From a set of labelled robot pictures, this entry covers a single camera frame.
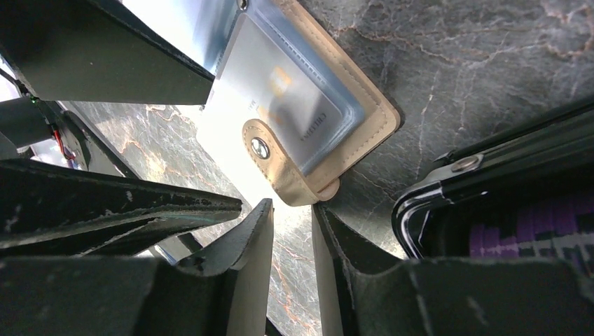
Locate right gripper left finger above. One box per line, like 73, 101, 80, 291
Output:
1, 199, 274, 335

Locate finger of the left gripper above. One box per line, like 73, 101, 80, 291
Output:
1, 1, 214, 105
1, 159, 242, 257

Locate black poker chip case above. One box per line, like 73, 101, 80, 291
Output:
392, 97, 593, 277

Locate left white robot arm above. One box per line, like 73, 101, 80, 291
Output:
1, 1, 242, 256

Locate tan leather card holder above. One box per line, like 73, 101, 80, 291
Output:
120, 0, 402, 208

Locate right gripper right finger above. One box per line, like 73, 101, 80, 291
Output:
312, 204, 593, 335

